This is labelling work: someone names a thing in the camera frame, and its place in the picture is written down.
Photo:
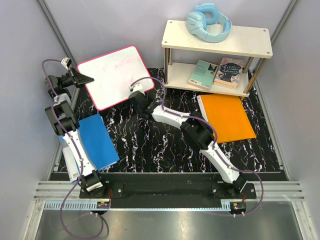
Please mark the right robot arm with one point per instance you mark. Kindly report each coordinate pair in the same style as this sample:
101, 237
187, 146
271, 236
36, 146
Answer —
197, 132

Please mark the light blue headphones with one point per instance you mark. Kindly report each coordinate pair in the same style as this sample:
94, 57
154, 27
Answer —
204, 15

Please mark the blue book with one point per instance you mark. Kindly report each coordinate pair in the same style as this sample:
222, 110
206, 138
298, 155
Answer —
97, 143

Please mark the Little Women book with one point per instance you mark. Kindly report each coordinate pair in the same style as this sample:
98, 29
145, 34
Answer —
228, 73

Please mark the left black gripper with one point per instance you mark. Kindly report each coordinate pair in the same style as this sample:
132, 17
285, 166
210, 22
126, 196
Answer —
80, 79

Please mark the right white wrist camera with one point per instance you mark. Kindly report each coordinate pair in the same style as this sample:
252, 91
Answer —
137, 87

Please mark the white two-tier shelf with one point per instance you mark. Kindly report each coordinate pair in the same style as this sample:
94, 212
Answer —
243, 41

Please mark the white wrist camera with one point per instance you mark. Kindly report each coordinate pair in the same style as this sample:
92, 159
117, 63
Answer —
66, 62
137, 87

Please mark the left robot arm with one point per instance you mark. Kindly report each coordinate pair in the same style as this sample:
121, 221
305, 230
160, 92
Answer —
81, 169

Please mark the pink framed whiteboard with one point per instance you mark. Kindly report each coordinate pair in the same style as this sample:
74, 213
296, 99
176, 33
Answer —
113, 73

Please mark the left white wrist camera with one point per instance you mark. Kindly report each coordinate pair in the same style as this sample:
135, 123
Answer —
66, 62

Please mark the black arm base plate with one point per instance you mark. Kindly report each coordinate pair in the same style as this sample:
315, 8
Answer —
169, 191

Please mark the teal paperback book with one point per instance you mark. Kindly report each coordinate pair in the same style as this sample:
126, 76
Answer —
203, 75

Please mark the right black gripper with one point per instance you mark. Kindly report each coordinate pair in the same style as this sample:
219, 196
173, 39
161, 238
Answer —
144, 97

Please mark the orange folder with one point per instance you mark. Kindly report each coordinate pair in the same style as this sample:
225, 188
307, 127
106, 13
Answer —
227, 115

